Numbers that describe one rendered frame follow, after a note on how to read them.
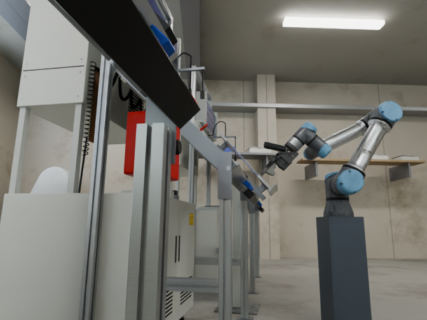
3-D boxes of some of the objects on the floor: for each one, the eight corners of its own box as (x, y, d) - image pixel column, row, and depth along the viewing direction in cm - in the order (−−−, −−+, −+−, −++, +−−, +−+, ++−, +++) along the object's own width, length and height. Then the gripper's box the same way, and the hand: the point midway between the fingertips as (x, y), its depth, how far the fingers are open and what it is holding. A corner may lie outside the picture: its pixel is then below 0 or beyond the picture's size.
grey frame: (248, 319, 175) (245, 10, 212) (230, 389, 100) (230, -108, 137) (152, 312, 185) (166, 18, 222) (70, 373, 109) (111, -87, 147)
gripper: (299, 152, 159) (270, 183, 158) (298, 155, 167) (270, 185, 167) (286, 140, 161) (257, 171, 160) (285, 145, 169) (258, 174, 169)
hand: (262, 173), depth 165 cm, fingers closed
